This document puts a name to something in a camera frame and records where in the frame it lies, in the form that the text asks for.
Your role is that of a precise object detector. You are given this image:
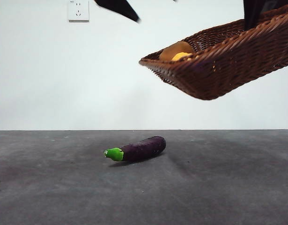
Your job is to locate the brown wicker basket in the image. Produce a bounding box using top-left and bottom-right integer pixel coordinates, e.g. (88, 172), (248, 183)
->
(138, 4), (288, 101)

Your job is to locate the brown potato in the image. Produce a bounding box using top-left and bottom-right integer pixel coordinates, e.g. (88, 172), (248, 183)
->
(159, 40), (195, 62)

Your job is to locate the yellow corn cob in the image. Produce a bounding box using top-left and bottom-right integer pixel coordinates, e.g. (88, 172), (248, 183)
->
(170, 52), (194, 62)

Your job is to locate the purple eggplant with green stem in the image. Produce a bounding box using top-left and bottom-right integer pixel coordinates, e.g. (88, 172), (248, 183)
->
(103, 135), (167, 162)

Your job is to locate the white wall socket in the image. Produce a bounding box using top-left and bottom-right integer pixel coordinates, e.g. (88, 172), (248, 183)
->
(68, 0), (90, 23)

